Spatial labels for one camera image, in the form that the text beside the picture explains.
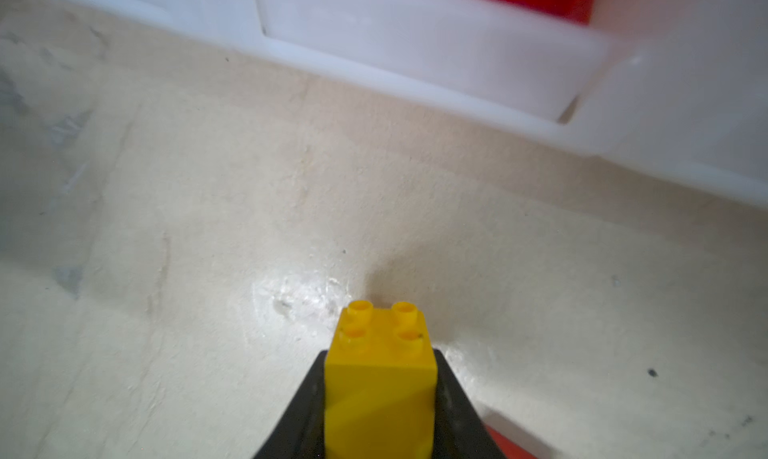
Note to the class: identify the right white bin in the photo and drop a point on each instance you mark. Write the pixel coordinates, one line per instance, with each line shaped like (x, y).
(684, 98)

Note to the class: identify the white bin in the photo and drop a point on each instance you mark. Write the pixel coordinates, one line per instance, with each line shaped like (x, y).
(499, 64)
(684, 98)

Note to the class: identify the middle white bin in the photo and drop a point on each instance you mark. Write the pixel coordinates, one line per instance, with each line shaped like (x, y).
(499, 64)

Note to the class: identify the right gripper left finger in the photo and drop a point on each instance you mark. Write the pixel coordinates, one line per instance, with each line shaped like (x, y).
(299, 433)

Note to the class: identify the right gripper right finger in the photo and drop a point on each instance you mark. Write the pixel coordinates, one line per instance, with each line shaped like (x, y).
(459, 432)

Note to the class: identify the yellow brick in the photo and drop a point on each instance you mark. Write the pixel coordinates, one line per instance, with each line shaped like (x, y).
(380, 378)

